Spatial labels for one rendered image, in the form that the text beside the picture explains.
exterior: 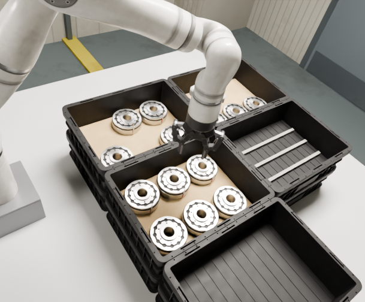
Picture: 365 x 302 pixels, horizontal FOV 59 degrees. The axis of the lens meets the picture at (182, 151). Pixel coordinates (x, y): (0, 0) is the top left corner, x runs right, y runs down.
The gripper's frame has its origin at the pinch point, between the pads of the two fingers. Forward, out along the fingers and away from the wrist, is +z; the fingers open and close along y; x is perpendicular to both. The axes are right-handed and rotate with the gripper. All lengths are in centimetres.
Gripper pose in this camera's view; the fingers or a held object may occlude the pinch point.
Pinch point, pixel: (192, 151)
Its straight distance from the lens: 87.7
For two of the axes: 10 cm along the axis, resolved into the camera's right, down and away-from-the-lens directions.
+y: 9.7, 2.4, -0.1
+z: -1.5, 6.6, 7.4
